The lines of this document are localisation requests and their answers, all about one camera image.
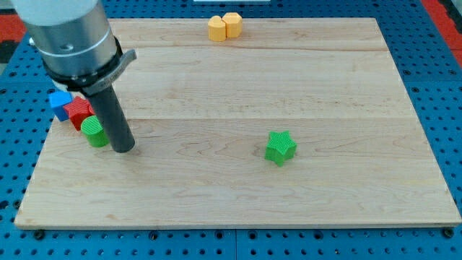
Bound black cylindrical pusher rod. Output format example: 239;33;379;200
88;85;135;153

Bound green star block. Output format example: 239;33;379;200
264;131;297;167

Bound blue block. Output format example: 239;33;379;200
48;91;73;121

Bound wooden board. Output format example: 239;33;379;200
14;18;461;230

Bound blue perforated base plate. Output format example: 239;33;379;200
1;1;461;259

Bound green cylinder block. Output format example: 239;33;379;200
81;116;109;147

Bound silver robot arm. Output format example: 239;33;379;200
12;0;136;97

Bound red star block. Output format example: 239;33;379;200
64;96;95;131

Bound yellow heart block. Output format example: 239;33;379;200
207;15;227;42

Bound yellow hexagon block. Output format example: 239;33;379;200
222;12;243;38

